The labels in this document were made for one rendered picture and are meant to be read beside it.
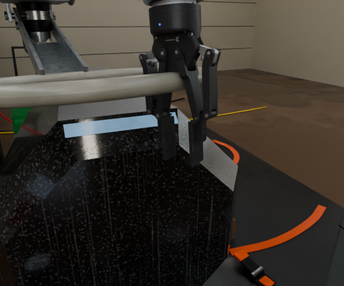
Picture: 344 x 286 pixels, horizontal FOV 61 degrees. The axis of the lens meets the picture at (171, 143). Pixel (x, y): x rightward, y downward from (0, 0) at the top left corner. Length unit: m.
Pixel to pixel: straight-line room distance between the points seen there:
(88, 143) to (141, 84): 0.41
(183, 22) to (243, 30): 7.25
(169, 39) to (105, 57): 5.80
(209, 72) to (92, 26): 5.79
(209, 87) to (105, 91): 0.14
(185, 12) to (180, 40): 0.04
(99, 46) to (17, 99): 5.82
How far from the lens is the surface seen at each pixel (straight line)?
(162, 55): 0.45
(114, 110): 0.86
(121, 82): 0.39
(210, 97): 0.42
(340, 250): 1.26
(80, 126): 0.80
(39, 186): 0.81
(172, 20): 0.43
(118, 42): 6.29
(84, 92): 0.38
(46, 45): 1.15
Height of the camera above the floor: 1.05
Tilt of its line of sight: 22 degrees down
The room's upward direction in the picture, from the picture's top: straight up
